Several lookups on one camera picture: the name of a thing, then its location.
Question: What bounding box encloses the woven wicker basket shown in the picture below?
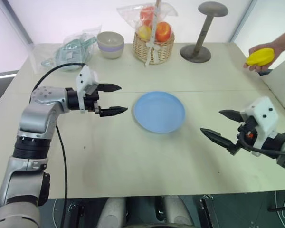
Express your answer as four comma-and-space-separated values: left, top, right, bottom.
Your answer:
133, 30, 175, 66

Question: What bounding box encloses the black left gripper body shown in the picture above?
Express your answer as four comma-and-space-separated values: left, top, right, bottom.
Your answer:
84, 91, 103, 114

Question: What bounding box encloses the clear crumpled plastic bag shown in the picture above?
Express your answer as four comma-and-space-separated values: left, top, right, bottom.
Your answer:
28, 23, 103, 73

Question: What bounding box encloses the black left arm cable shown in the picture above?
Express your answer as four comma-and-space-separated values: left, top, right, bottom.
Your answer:
32, 62, 91, 228

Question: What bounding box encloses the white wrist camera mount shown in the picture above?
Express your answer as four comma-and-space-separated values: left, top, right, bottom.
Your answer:
76, 65, 100, 114
239, 95, 280, 157

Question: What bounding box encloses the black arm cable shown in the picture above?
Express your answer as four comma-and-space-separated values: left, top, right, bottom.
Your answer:
32, 62, 91, 228
239, 134, 285, 157

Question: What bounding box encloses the lilac bowl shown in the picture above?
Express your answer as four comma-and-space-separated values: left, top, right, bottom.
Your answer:
98, 44, 124, 55

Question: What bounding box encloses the teal plastic utensil set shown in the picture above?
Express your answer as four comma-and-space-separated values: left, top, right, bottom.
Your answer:
41, 35, 97, 72

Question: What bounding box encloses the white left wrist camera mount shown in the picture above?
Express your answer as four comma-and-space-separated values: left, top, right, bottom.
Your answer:
76, 65, 100, 114

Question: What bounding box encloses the red orange apple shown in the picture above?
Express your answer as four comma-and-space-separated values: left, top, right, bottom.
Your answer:
155, 21, 174, 43

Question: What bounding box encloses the yellow starfruit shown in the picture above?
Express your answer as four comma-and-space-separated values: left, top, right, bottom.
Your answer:
246, 47, 276, 67

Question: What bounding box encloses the grey mushroom-shaped hat stand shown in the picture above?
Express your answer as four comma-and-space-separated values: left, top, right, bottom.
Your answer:
180, 1, 229, 64

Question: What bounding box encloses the light blue plate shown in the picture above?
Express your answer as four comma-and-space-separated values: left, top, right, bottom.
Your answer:
133, 91, 187, 134

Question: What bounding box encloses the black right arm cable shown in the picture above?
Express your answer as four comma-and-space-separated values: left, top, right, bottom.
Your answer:
239, 134, 285, 157

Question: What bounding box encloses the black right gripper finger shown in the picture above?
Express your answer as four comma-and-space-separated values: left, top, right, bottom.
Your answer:
199, 128, 241, 156
218, 109, 244, 124

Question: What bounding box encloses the yellow round fruit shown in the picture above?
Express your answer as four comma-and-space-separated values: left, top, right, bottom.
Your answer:
137, 25, 152, 41

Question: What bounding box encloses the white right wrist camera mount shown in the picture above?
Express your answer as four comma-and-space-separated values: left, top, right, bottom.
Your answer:
239, 95, 280, 157

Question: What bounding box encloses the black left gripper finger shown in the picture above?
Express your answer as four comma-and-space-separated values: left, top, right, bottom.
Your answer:
98, 83, 123, 94
99, 106, 129, 118

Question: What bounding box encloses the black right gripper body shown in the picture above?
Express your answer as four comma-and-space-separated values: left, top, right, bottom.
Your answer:
237, 116, 259, 152

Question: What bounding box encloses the person's bare hand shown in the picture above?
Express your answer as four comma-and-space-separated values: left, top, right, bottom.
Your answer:
243, 41, 285, 73

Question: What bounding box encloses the white basket ribbon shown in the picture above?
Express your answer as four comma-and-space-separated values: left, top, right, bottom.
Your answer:
144, 4, 162, 68

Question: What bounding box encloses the black floor cable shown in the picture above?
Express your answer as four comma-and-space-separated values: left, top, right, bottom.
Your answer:
267, 190, 285, 212

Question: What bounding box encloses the black metal bracket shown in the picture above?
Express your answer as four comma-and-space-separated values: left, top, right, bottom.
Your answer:
199, 194, 219, 228
62, 202, 86, 228

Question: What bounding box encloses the grey rounded robot leg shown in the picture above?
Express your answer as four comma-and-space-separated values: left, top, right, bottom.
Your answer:
162, 195, 193, 228
101, 197, 127, 228

